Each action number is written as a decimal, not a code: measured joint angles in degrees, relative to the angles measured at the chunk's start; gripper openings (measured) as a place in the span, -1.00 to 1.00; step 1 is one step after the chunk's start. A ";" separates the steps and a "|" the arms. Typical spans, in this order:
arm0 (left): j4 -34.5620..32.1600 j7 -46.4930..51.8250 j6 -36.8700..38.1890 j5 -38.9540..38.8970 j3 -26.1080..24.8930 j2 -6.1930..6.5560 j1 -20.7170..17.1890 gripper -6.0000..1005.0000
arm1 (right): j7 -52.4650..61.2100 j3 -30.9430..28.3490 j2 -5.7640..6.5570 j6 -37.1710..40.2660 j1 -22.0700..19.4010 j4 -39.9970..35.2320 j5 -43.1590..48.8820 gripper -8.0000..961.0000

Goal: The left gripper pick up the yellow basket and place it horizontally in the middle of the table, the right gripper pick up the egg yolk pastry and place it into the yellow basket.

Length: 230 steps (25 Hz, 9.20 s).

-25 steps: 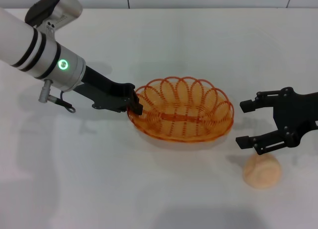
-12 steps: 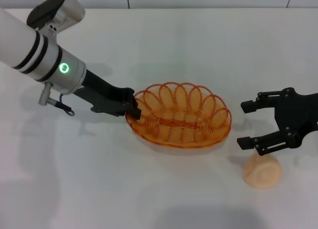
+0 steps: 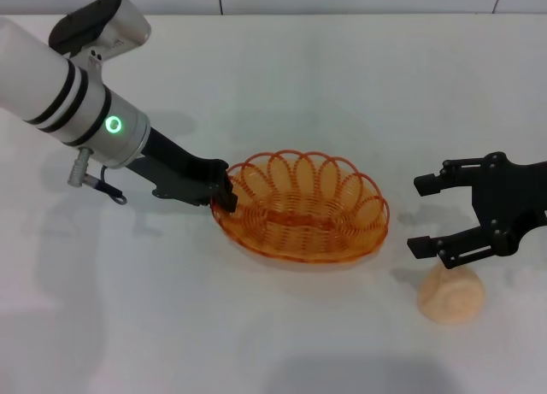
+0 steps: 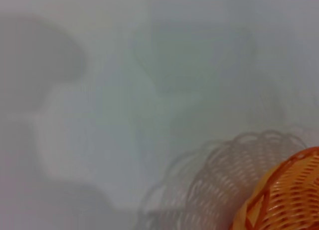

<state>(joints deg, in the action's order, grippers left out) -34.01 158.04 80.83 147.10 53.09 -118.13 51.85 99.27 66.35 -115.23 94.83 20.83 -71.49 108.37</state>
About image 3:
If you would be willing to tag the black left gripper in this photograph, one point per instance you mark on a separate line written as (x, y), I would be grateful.
(179, 176)

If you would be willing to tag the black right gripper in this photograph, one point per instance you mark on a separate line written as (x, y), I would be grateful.
(508, 197)

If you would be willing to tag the orange plastic woven basket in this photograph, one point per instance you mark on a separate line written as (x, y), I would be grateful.
(299, 223)

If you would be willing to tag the beige bread bun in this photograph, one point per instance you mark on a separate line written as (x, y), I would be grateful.
(453, 295)

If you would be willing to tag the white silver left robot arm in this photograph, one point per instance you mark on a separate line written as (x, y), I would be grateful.
(55, 86)

